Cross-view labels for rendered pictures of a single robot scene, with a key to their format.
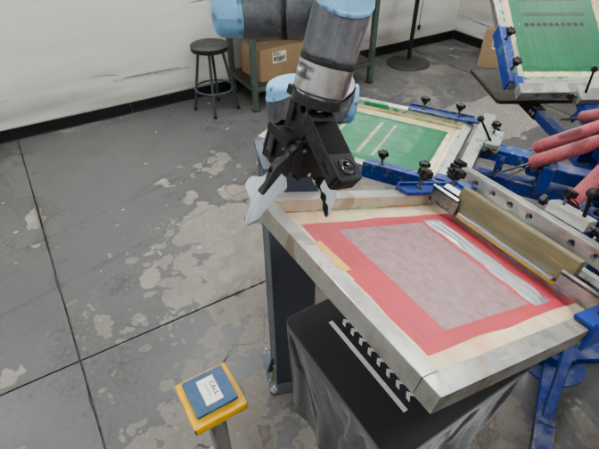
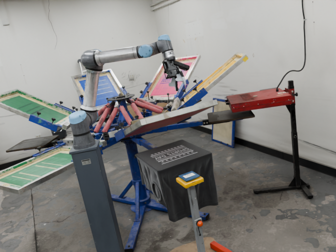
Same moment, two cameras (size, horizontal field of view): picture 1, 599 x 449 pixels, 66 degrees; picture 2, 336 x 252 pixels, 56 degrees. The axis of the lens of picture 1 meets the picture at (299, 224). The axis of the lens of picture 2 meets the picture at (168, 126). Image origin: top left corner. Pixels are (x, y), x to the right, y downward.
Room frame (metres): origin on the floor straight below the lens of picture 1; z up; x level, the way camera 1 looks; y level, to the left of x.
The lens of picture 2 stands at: (0.38, 2.00, 1.77)
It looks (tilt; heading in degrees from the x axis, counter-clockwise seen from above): 15 degrees down; 279
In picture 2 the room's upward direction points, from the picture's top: 10 degrees counter-clockwise
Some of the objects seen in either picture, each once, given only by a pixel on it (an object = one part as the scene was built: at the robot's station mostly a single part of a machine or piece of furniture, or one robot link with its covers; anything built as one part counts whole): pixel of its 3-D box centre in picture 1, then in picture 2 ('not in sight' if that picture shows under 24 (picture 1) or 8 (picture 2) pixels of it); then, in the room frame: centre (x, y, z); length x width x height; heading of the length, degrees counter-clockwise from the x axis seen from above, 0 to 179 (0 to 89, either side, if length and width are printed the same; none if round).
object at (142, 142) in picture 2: not in sight; (149, 146); (1.00, -0.71, 0.89); 1.24 x 0.06 x 0.06; 122
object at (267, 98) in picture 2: not in sight; (258, 99); (-0.10, -1.27, 1.06); 0.61 x 0.46 x 0.12; 2
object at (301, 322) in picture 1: (408, 338); (171, 153); (0.74, -0.28, 0.95); 0.48 x 0.44 x 0.01; 122
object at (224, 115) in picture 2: not in sight; (188, 123); (0.65, -1.25, 0.91); 1.34 x 0.40 x 0.08; 2
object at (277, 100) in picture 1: (288, 100); (79, 122); (1.27, 0.03, 1.37); 0.13 x 0.12 x 0.14; 86
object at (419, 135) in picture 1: (404, 122); (56, 149); (1.75, -0.44, 1.05); 1.08 x 0.61 x 0.23; 62
